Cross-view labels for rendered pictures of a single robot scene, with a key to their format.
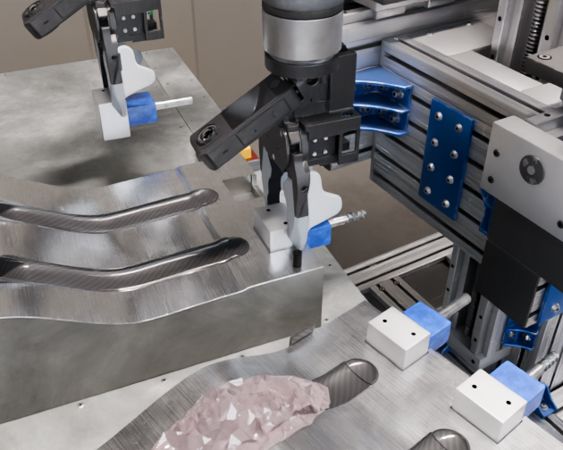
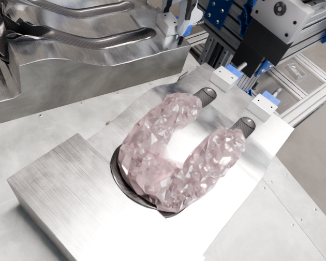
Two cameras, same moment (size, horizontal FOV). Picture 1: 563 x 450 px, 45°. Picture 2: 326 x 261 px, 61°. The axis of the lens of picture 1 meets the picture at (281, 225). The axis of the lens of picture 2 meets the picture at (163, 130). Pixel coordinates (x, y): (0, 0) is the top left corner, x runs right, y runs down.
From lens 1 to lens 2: 21 cm
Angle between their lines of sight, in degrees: 24
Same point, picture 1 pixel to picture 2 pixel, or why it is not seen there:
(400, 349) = (227, 84)
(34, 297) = (64, 49)
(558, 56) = not seen: outside the picture
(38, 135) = not seen: outside the picture
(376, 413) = (219, 110)
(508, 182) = (266, 13)
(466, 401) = (255, 106)
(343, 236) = not seen: hidden behind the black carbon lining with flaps
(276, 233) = (171, 27)
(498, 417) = (268, 112)
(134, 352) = (107, 80)
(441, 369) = (239, 92)
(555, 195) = (287, 22)
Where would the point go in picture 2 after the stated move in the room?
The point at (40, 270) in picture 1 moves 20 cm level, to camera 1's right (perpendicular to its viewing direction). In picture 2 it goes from (60, 35) to (159, 44)
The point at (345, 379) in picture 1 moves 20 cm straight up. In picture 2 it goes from (203, 95) to (242, 16)
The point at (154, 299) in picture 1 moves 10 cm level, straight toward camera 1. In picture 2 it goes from (117, 55) to (132, 89)
